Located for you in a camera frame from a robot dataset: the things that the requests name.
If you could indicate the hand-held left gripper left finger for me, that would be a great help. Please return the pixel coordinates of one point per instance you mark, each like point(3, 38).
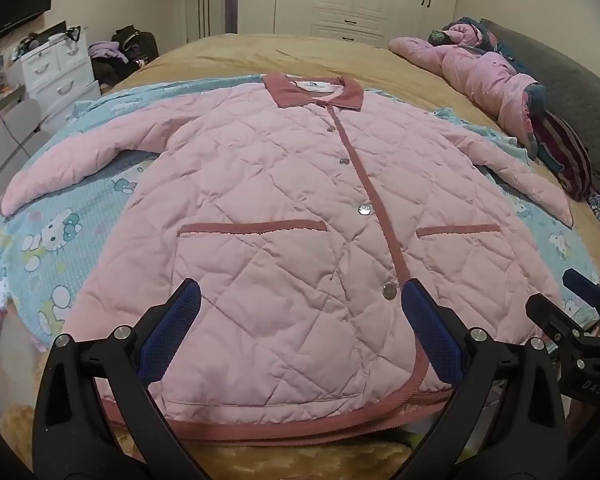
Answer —
point(172, 330)

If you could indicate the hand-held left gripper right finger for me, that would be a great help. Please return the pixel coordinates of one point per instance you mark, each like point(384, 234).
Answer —
point(430, 330)

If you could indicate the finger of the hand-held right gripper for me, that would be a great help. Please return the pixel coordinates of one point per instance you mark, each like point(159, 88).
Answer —
point(580, 282)
point(550, 315)

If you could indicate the pink quilted jacket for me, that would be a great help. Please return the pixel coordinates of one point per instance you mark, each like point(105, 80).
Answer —
point(260, 185)

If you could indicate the dark clothes pile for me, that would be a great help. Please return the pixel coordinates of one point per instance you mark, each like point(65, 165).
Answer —
point(107, 70)

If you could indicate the dark striped cloth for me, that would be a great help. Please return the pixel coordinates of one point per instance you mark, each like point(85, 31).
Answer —
point(562, 155)

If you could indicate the blue cartoon cat blanket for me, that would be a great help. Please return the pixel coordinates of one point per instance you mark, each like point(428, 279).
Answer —
point(55, 220)

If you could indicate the grey quilted headboard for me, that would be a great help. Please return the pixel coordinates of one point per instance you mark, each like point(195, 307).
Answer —
point(575, 95)

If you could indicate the pink puffy coat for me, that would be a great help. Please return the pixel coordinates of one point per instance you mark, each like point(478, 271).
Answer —
point(470, 70)

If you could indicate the white drawer cabinet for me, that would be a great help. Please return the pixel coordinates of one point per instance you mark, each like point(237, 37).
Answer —
point(55, 75)

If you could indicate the purple cloth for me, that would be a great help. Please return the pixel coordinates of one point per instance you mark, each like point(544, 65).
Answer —
point(105, 49)

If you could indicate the cluttered desk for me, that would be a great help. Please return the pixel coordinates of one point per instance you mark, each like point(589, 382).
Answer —
point(0, 90)

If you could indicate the bed with tan cover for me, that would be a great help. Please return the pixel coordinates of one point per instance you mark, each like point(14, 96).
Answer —
point(305, 55)

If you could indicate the black-framed glasses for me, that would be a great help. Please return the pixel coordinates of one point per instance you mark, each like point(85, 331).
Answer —
point(74, 34)

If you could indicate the white door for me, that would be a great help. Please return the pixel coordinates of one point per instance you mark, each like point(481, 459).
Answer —
point(225, 5)

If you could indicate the white wardrobe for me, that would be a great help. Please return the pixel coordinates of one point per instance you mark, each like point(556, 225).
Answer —
point(330, 0)

